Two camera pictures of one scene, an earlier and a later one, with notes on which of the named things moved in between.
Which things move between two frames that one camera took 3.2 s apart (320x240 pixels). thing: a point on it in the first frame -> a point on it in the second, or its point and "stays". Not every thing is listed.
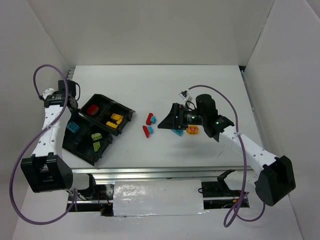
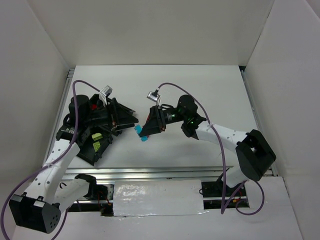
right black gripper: [179, 116] -> [160, 120]
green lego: [96, 146] stays
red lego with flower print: [92, 109] stays
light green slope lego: [96, 136] stays
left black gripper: [74, 104] -> [113, 116]
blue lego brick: [179, 132] -> [138, 128]
